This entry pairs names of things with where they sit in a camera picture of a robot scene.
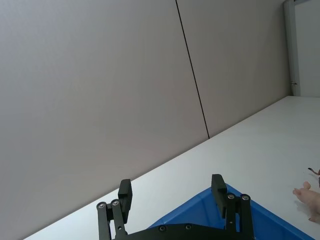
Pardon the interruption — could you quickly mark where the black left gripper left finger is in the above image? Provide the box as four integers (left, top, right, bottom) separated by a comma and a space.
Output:
96, 178, 134, 240

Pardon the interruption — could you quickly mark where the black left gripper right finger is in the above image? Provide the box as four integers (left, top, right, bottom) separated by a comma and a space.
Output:
211, 173, 255, 240

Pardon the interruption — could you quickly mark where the blue plastic bin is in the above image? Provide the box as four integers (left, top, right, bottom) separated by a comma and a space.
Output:
147, 183, 318, 240

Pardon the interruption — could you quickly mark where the pink toy pig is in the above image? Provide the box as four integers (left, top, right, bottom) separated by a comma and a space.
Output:
292, 181, 320, 222

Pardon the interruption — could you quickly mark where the white door with grey frame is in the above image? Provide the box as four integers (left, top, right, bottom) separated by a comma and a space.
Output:
283, 0, 320, 98

